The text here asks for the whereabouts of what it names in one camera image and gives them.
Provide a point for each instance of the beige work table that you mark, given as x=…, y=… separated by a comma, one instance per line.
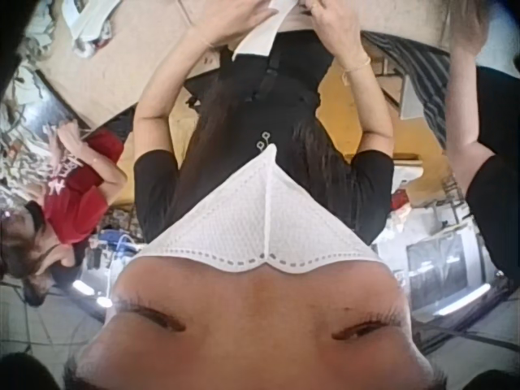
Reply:
x=134, y=61

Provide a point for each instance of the white sheet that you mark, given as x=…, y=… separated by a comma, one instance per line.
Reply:
x=413, y=99

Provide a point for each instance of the grey striped cloth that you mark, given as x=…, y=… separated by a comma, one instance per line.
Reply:
x=422, y=77

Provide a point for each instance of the blue machine part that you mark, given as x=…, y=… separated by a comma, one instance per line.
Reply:
x=118, y=239

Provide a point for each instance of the white garment pile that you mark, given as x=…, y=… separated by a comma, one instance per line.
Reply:
x=91, y=20

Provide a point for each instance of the grey machine cabinet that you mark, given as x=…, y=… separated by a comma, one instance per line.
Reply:
x=440, y=260

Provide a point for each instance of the heap of cloth scraps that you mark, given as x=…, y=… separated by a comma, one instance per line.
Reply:
x=28, y=134

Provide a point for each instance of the white cloth piece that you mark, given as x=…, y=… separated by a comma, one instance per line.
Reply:
x=260, y=40

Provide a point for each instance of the person's right hand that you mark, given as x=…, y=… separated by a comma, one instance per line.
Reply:
x=339, y=30

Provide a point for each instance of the red bag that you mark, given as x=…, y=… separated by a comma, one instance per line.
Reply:
x=400, y=200

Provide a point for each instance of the person's left hand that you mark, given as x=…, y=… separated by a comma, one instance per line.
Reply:
x=227, y=20

